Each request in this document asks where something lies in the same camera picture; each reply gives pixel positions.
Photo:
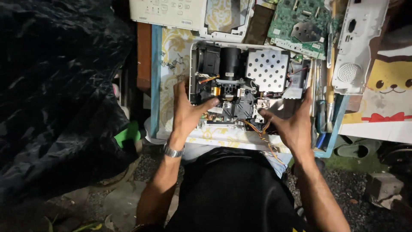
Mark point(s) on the person's left hand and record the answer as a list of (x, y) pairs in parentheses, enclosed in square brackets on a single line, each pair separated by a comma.
[(185, 116)]

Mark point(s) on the person's right hand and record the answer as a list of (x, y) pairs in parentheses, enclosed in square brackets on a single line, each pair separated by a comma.
[(294, 129)]

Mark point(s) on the white projector body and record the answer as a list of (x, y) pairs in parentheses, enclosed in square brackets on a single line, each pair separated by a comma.
[(267, 69)]

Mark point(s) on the silver wristwatch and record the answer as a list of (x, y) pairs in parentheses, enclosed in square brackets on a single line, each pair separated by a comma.
[(173, 151)]

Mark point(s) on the thin metal screwdriver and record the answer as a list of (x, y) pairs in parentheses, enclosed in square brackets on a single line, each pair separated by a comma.
[(314, 83)]

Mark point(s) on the pile of small screws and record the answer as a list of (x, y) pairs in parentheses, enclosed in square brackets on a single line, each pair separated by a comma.
[(172, 64)]

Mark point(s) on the green plastic object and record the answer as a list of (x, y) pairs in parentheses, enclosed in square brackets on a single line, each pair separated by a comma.
[(127, 135)]

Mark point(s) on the grey sandal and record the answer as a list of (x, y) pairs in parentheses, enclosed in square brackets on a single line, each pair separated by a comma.
[(357, 148)]

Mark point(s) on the brown wooden board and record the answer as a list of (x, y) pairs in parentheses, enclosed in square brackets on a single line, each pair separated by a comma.
[(144, 54)]

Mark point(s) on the person's black shirt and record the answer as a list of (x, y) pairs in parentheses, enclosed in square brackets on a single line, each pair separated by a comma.
[(231, 196)]

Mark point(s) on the cartoon printed cardboard box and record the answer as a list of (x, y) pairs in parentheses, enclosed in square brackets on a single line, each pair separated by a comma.
[(386, 96)]

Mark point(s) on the white projector top cover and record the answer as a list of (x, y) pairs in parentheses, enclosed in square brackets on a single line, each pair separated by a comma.
[(170, 13)]

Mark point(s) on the white panel with speaker grille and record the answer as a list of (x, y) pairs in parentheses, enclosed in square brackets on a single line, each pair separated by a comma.
[(357, 42)]

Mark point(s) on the grey stone block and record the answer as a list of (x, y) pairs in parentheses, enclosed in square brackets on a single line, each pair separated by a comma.
[(384, 190)]

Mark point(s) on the green circuit board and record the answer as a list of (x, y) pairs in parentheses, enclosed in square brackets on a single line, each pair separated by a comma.
[(302, 19)]

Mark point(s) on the dark brown flat panel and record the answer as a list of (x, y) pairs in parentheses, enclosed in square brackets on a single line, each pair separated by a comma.
[(259, 24)]

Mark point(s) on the black plastic sheet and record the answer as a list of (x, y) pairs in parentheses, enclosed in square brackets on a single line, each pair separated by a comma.
[(58, 96)]

